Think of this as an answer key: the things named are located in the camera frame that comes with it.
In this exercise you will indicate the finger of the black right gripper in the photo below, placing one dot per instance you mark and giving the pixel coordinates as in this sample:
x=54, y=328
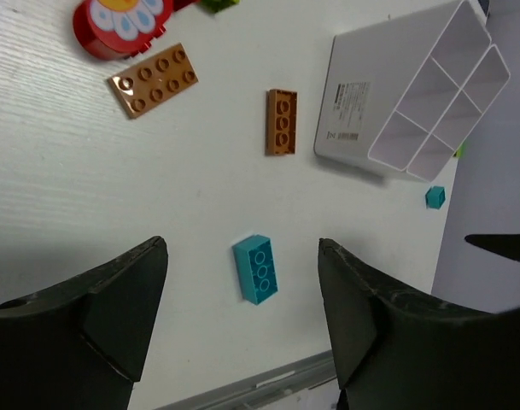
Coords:
x=505, y=245

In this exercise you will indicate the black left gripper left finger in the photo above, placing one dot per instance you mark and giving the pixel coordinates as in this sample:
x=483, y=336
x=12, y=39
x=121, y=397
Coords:
x=83, y=343

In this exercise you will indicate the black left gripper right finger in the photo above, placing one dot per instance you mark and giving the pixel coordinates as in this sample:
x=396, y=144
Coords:
x=396, y=347

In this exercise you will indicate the small teal lego cube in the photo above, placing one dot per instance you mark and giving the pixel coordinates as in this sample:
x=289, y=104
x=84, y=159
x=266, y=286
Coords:
x=435, y=197

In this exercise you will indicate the teal 2x4 lego brick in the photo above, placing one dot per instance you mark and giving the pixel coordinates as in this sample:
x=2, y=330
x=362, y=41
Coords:
x=255, y=268

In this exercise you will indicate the lime green small lego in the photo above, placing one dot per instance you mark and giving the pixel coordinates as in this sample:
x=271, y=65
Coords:
x=459, y=152

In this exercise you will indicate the white right divided container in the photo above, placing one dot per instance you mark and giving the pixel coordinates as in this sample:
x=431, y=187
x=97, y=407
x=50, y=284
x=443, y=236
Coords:
x=472, y=102

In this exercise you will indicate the white divided container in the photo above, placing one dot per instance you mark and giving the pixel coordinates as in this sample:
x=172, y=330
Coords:
x=389, y=85
x=472, y=102

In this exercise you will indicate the white left divided container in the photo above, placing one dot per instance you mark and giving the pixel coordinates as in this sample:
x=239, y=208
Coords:
x=389, y=85

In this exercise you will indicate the brown 2x4 lego plate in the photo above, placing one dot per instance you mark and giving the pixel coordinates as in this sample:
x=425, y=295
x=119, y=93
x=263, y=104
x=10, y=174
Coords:
x=153, y=81

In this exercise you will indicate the brown lego plate upside down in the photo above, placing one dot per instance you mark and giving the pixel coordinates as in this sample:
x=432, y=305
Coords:
x=281, y=121

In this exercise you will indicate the red flower lego piece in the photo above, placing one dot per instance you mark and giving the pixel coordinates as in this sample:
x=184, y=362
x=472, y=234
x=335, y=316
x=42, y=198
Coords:
x=114, y=30

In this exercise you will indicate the lime green lego brick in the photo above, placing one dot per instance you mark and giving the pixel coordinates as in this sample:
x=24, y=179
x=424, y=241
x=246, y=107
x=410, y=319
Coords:
x=215, y=6

